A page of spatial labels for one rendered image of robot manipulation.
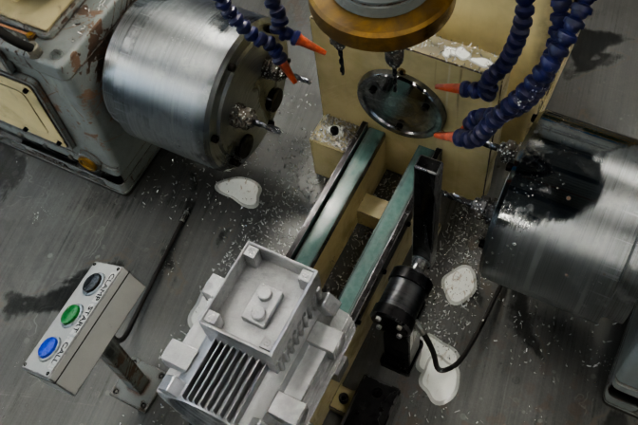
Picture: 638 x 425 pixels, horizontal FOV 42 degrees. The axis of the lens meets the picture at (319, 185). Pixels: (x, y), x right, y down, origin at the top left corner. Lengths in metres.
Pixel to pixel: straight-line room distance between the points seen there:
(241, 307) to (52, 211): 0.62
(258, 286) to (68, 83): 0.46
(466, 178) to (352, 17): 0.50
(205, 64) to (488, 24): 0.42
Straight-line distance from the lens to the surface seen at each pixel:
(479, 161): 1.33
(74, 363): 1.12
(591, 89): 1.61
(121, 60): 1.25
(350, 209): 1.34
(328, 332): 1.04
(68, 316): 1.13
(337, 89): 1.34
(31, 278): 1.51
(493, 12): 1.25
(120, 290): 1.13
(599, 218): 1.05
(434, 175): 0.94
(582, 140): 1.10
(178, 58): 1.21
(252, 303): 1.01
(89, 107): 1.34
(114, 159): 1.44
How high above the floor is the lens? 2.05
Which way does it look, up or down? 58 degrees down
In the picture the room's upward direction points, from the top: 9 degrees counter-clockwise
